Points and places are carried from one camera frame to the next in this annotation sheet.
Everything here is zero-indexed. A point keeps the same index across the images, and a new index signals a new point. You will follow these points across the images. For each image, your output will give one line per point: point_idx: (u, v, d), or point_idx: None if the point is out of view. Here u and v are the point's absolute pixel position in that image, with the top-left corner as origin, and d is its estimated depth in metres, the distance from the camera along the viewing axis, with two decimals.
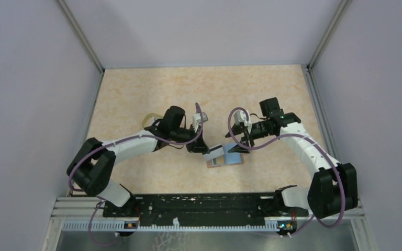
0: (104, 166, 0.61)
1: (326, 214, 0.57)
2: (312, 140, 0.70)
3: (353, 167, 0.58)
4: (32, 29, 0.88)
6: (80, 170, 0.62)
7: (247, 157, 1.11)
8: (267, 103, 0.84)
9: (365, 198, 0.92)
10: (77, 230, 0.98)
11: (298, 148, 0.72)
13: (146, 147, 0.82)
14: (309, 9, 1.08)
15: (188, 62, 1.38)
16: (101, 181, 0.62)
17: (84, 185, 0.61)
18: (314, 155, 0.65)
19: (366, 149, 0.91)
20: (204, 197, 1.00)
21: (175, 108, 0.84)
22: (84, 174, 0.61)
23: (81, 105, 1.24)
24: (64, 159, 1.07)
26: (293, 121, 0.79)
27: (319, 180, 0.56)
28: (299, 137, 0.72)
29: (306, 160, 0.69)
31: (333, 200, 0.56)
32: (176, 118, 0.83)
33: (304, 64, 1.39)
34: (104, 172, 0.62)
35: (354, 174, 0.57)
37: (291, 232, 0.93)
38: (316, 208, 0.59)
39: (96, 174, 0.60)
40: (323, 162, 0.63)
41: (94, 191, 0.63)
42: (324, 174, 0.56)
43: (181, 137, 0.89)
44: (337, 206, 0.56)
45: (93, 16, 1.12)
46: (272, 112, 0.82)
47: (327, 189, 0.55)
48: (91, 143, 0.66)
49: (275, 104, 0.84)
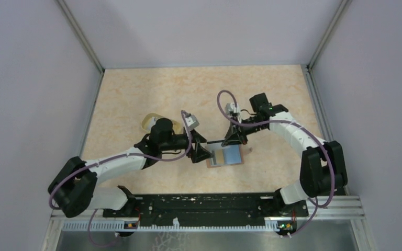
0: (85, 187, 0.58)
1: (319, 192, 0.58)
2: (299, 124, 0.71)
3: (339, 144, 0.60)
4: (32, 30, 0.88)
6: (61, 191, 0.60)
7: (247, 157, 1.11)
8: (255, 98, 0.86)
9: (365, 199, 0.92)
10: (77, 230, 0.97)
11: (286, 134, 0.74)
13: (135, 165, 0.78)
14: (309, 9, 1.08)
15: (189, 62, 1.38)
16: (82, 201, 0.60)
17: (63, 205, 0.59)
18: (302, 137, 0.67)
19: (365, 150, 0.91)
20: (204, 197, 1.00)
21: (164, 121, 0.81)
22: (64, 195, 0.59)
23: (81, 105, 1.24)
24: (64, 159, 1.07)
26: (281, 110, 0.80)
27: (307, 157, 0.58)
28: (286, 124, 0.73)
29: (294, 144, 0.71)
31: (323, 178, 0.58)
32: (160, 135, 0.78)
33: (304, 64, 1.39)
34: (87, 191, 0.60)
35: (340, 150, 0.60)
37: (291, 232, 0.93)
38: (308, 187, 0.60)
39: (75, 196, 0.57)
40: (311, 141, 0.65)
41: (73, 212, 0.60)
42: (312, 151, 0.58)
43: (177, 143, 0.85)
44: (328, 185, 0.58)
45: (92, 16, 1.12)
46: (261, 105, 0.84)
47: (316, 166, 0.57)
48: (74, 162, 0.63)
49: (264, 98, 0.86)
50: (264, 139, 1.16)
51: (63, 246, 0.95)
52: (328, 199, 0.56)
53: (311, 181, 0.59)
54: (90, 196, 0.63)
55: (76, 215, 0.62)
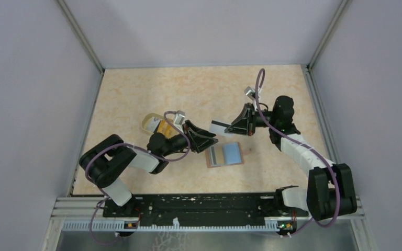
0: (126, 159, 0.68)
1: (324, 216, 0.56)
2: (309, 145, 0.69)
3: (349, 167, 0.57)
4: (32, 30, 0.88)
6: (95, 162, 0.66)
7: (247, 157, 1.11)
8: (284, 111, 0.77)
9: (365, 199, 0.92)
10: (77, 230, 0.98)
11: (296, 154, 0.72)
13: (147, 166, 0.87)
14: (309, 9, 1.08)
15: (188, 62, 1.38)
16: (112, 174, 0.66)
17: (97, 175, 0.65)
18: (311, 157, 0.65)
19: (365, 150, 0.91)
20: (204, 197, 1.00)
21: (156, 138, 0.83)
22: (98, 166, 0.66)
23: (81, 105, 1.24)
24: (64, 159, 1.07)
26: (293, 133, 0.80)
27: (314, 177, 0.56)
28: (297, 144, 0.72)
29: (303, 164, 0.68)
31: (330, 200, 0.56)
32: (156, 151, 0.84)
33: (304, 64, 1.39)
34: (122, 166, 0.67)
35: (349, 174, 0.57)
37: (291, 232, 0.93)
38: (312, 209, 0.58)
39: (115, 166, 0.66)
40: (319, 161, 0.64)
41: (104, 182, 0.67)
42: (319, 171, 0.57)
43: (177, 144, 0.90)
44: (334, 208, 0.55)
45: (93, 16, 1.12)
46: (282, 121, 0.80)
47: (322, 187, 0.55)
48: (113, 139, 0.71)
49: (289, 116, 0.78)
50: (265, 139, 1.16)
51: (63, 246, 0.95)
52: (332, 223, 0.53)
53: (316, 203, 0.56)
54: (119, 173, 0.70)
55: (102, 186, 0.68)
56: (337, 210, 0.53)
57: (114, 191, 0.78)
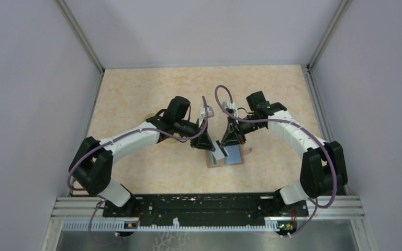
0: (103, 164, 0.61)
1: (320, 193, 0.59)
2: (298, 124, 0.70)
3: (339, 145, 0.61)
4: (32, 30, 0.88)
6: (78, 171, 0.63)
7: (247, 157, 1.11)
8: (253, 96, 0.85)
9: (365, 199, 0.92)
10: (77, 230, 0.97)
11: (285, 134, 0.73)
13: (150, 140, 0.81)
14: (308, 9, 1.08)
15: (189, 62, 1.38)
16: (100, 179, 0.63)
17: (85, 184, 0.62)
18: (302, 137, 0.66)
19: (364, 150, 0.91)
20: (204, 197, 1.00)
21: (180, 99, 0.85)
22: (84, 174, 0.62)
23: (81, 105, 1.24)
24: (64, 159, 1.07)
26: (279, 109, 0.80)
27: (309, 158, 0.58)
28: (286, 123, 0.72)
29: (294, 144, 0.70)
31: (325, 178, 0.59)
32: (179, 109, 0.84)
33: (304, 64, 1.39)
34: (102, 171, 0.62)
35: (341, 150, 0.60)
37: (291, 232, 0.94)
38: (309, 189, 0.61)
39: (95, 173, 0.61)
40: (311, 141, 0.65)
41: (95, 190, 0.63)
42: (313, 152, 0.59)
43: (186, 129, 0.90)
44: (328, 185, 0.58)
45: (93, 15, 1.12)
46: (259, 104, 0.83)
47: (317, 168, 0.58)
48: (89, 143, 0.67)
49: (261, 97, 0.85)
50: (265, 139, 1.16)
51: (64, 246, 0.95)
52: (332, 198, 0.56)
53: (312, 182, 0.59)
54: (108, 175, 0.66)
55: (97, 193, 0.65)
56: (334, 185, 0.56)
57: (111, 193, 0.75)
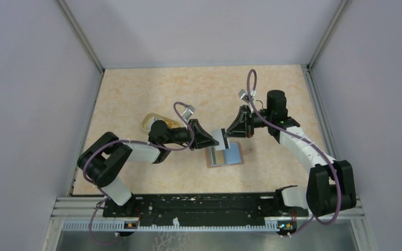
0: (121, 158, 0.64)
1: (324, 213, 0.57)
2: (309, 140, 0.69)
3: (349, 164, 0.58)
4: (32, 30, 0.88)
6: (92, 161, 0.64)
7: (247, 157, 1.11)
8: (277, 99, 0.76)
9: (365, 199, 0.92)
10: (77, 230, 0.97)
11: (296, 148, 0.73)
13: (148, 156, 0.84)
14: (308, 10, 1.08)
15: (189, 62, 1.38)
16: (111, 172, 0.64)
17: (94, 175, 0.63)
18: (311, 153, 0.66)
19: (365, 150, 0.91)
20: (204, 197, 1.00)
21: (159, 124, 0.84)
22: (94, 166, 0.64)
23: (81, 105, 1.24)
24: (64, 159, 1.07)
26: (292, 125, 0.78)
27: (315, 175, 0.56)
28: (297, 138, 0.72)
29: (303, 159, 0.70)
31: (330, 196, 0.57)
32: (158, 139, 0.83)
33: (304, 64, 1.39)
34: (118, 164, 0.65)
35: (349, 171, 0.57)
37: (291, 232, 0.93)
38: (313, 206, 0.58)
39: (110, 165, 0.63)
40: (320, 158, 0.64)
41: (103, 182, 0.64)
42: (320, 169, 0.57)
43: (179, 136, 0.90)
44: (334, 205, 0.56)
45: (93, 15, 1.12)
46: (277, 112, 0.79)
47: (323, 184, 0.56)
48: (109, 136, 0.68)
49: (282, 103, 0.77)
50: (265, 139, 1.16)
51: (64, 246, 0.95)
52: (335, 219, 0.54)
53: (316, 200, 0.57)
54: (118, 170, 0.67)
55: (102, 185, 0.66)
56: (338, 206, 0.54)
57: (114, 191, 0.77)
